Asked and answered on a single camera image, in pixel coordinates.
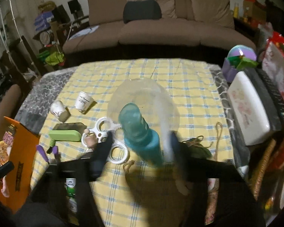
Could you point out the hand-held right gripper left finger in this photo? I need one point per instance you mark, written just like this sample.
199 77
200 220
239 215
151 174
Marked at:
101 156

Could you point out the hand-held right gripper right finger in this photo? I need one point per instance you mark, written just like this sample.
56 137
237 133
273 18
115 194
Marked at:
178 151

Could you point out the white perforated metal plate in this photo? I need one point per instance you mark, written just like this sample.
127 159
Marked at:
94 130

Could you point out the teal plastic bottle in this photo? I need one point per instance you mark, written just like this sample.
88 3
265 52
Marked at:
142 141

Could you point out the green holder with clear cover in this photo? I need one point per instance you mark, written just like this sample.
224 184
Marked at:
66 136

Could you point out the orange cardboard box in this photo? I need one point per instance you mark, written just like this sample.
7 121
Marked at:
21 146

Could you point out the small beige figurine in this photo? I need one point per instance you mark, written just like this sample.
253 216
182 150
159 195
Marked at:
90 140

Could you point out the jute twine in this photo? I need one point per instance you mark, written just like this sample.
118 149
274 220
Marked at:
219 134

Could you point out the green label bottle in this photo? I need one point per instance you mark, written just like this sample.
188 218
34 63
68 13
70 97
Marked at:
71 189

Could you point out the patterned fabric pouch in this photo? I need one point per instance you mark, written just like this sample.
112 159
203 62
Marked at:
211 198

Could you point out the white paper cup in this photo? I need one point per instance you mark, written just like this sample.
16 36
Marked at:
59 111
84 100

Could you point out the yellow plaid tablecloth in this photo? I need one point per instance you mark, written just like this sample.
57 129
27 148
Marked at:
144 71

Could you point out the bubble wrap mat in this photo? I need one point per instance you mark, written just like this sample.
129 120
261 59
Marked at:
37 92

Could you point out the purple container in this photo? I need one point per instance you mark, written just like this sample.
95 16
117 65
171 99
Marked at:
228 72

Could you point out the brown chair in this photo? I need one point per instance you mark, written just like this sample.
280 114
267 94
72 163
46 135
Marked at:
7 104

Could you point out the green plastic bag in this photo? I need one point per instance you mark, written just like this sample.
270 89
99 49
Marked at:
53 57

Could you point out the brown sofa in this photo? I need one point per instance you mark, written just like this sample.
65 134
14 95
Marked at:
156 30

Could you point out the red and white snack bag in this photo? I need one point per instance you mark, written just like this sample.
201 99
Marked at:
279 61

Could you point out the dark cushion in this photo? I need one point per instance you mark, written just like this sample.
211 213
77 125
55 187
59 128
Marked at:
142 10

